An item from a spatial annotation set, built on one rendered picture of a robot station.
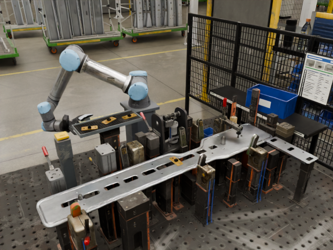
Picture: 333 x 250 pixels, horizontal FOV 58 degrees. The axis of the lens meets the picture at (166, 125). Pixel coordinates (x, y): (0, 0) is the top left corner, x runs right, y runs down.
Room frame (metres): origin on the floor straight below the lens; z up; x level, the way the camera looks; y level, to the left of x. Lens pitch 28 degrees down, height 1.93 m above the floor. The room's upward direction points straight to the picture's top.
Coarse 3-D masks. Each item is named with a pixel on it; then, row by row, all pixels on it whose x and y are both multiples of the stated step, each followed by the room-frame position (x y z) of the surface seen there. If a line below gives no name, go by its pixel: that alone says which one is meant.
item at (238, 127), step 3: (222, 120) 1.70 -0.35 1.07; (225, 120) 1.70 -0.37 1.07; (228, 120) 1.70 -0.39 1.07; (225, 123) 1.68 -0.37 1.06; (228, 123) 1.66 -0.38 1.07; (231, 123) 1.66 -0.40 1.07; (234, 123) 1.66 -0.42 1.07; (231, 126) 1.64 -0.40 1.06; (234, 126) 1.62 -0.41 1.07; (237, 126) 1.61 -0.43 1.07; (240, 126) 1.60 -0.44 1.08; (237, 129) 1.60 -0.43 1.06; (237, 132) 1.60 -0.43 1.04; (240, 132) 1.61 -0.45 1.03
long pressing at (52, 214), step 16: (256, 128) 1.72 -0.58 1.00; (208, 144) 1.52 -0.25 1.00; (224, 144) 1.52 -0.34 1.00; (240, 144) 1.52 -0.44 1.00; (160, 160) 1.36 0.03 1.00; (192, 160) 1.36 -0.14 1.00; (208, 160) 1.37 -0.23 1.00; (112, 176) 1.22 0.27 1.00; (128, 176) 1.22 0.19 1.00; (144, 176) 1.22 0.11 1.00; (160, 176) 1.22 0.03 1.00; (64, 192) 1.10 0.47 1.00; (80, 192) 1.10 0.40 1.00; (112, 192) 1.10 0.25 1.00; (128, 192) 1.10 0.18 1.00; (48, 208) 0.99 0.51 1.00; (64, 208) 0.99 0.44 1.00; (96, 208) 1.00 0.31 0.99; (48, 224) 0.91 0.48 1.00
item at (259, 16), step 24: (216, 0) 4.41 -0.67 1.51; (240, 0) 3.97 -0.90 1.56; (264, 0) 3.63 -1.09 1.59; (216, 24) 4.38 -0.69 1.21; (264, 24) 3.59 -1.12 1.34; (216, 48) 4.34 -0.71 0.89; (240, 48) 3.90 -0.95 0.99; (264, 48) 3.54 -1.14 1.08; (216, 72) 4.29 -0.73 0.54; (240, 72) 3.85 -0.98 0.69
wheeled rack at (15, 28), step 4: (20, 0) 10.26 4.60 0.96; (32, 0) 10.42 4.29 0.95; (32, 12) 10.38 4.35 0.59; (8, 24) 10.05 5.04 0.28; (12, 24) 10.02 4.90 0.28; (16, 24) 9.81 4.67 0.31; (24, 24) 9.90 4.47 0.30; (32, 24) 9.81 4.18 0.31; (36, 24) 9.67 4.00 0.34; (8, 28) 9.25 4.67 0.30; (12, 28) 9.30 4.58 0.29; (16, 28) 9.34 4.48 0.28; (20, 28) 9.36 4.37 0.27; (24, 28) 9.37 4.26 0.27; (28, 28) 9.42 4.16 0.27; (32, 28) 9.47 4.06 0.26; (36, 28) 9.52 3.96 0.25; (40, 28) 9.57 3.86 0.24; (44, 28) 9.62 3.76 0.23; (8, 32) 9.23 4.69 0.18; (8, 36) 9.23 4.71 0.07
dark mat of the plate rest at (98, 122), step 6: (120, 114) 1.60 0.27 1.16; (126, 114) 1.60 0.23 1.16; (96, 120) 1.53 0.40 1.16; (102, 120) 1.53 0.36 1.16; (114, 120) 1.53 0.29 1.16; (120, 120) 1.53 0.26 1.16; (126, 120) 1.53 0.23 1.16; (78, 126) 1.45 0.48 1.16; (84, 126) 1.45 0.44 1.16; (102, 126) 1.45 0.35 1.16; (108, 126) 1.45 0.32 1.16; (84, 132) 1.38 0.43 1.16
